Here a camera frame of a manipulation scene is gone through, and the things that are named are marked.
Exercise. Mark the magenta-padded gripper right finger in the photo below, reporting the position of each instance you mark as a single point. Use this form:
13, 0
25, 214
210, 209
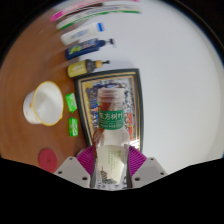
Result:
145, 170

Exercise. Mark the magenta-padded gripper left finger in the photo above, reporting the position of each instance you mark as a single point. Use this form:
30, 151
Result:
74, 169

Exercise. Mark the clear green-labelled drink bottle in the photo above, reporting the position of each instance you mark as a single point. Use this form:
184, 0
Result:
111, 140

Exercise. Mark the flat round red coaster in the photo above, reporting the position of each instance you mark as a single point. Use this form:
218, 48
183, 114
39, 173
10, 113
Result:
47, 160

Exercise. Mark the small green packet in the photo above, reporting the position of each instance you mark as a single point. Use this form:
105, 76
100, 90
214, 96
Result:
73, 126
71, 102

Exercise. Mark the black-framed colourful picture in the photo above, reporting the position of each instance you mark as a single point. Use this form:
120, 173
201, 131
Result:
86, 100

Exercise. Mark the white yellow-rimmed cup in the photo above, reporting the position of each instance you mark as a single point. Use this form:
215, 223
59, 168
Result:
44, 103

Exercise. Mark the yellow pump bottle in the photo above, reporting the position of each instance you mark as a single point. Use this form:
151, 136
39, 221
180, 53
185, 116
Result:
81, 67

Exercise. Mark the dark blue pump bottle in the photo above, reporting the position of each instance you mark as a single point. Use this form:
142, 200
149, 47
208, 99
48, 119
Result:
84, 47

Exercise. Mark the white blue-capped tube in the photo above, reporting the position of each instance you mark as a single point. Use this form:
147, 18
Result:
80, 34

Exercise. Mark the green and white toothbrush pack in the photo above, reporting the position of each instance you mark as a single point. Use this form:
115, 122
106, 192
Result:
96, 15

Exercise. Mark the pink and white toothbrush pack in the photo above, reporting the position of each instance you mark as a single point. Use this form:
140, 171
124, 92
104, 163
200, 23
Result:
83, 7

